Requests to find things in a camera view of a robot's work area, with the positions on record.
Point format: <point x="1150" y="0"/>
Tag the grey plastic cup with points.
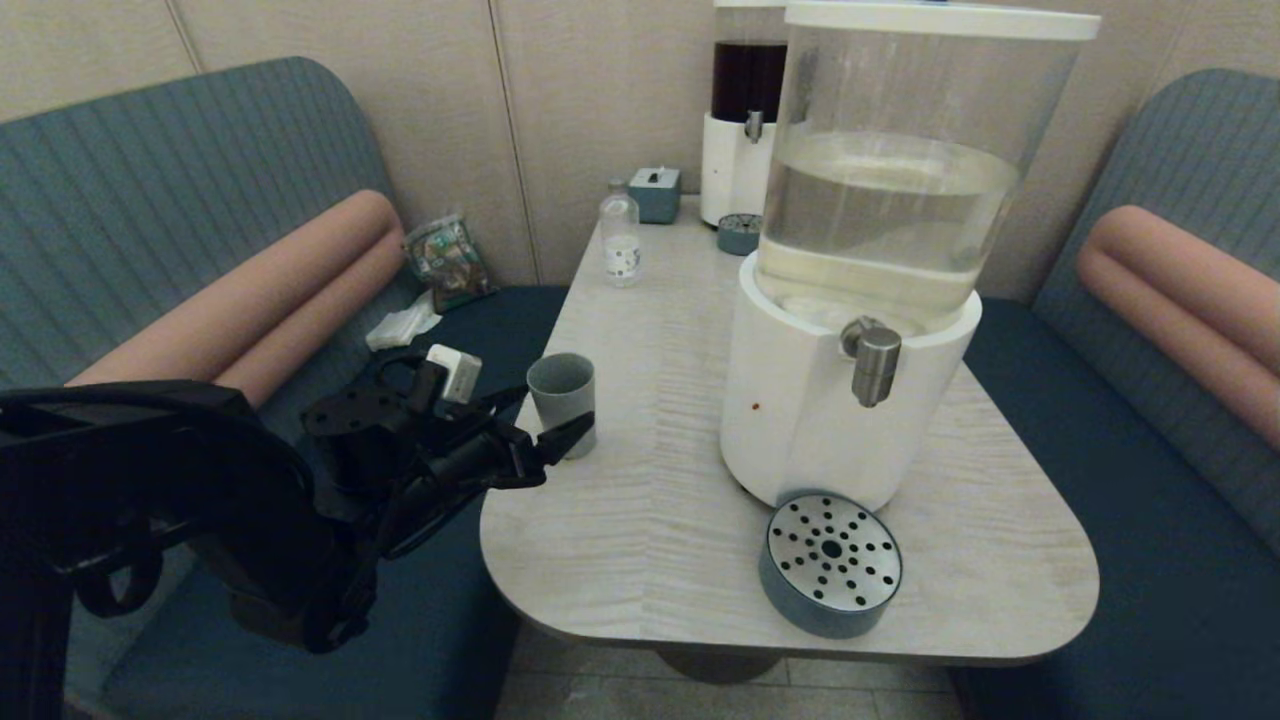
<point x="565" y="400"/>

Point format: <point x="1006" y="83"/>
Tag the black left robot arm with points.
<point x="180" y="500"/>

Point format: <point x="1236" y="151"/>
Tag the crumpled white tissue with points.
<point x="403" y="322"/>

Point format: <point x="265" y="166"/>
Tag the small metal dispenser tap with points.
<point x="753" y="126"/>

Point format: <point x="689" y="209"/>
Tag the dark drink dispenser white base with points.
<point x="730" y="170"/>

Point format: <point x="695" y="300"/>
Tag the clear plastic bottle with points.
<point x="621" y="243"/>

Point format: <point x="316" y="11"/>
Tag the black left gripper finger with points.
<point x="565" y="435"/>
<point x="495" y="402"/>

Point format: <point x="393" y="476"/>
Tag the blue-grey tissue box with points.
<point x="655" y="195"/>

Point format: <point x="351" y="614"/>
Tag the clear water dispenser white base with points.
<point x="800" y="400"/>

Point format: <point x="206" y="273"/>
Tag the small blue perforated drip tray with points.
<point x="739" y="235"/>

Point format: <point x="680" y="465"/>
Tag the pink bolster cushion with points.
<point x="1190" y="290"/>
<point x="250" y="310"/>

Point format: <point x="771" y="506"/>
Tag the large metal dispenser tap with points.
<point x="873" y="362"/>

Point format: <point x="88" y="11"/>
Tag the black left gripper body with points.
<point x="460" y="455"/>

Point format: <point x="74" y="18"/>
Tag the large blue perforated drip tray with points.
<point x="830" y="555"/>

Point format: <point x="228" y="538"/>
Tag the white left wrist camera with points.
<point x="455" y="370"/>

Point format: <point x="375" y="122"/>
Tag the teal upholstered bench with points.
<point x="1150" y="600"/>
<point x="440" y="620"/>

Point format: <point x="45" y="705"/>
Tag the printed snack bag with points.
<point x="450" y="262"/>

